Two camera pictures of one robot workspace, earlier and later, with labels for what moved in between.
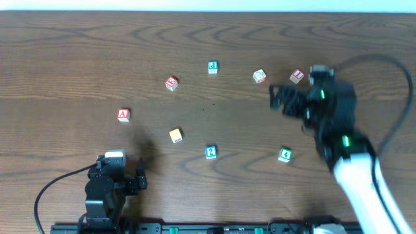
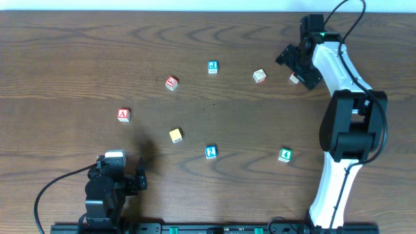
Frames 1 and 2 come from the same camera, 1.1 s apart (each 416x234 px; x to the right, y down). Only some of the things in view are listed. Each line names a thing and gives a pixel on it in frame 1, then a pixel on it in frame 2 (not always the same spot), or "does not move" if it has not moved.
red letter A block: (123, 114) does not move
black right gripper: (301, 104) to (298, 67)
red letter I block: (297, 75) does not move
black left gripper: (132, 183) does not move
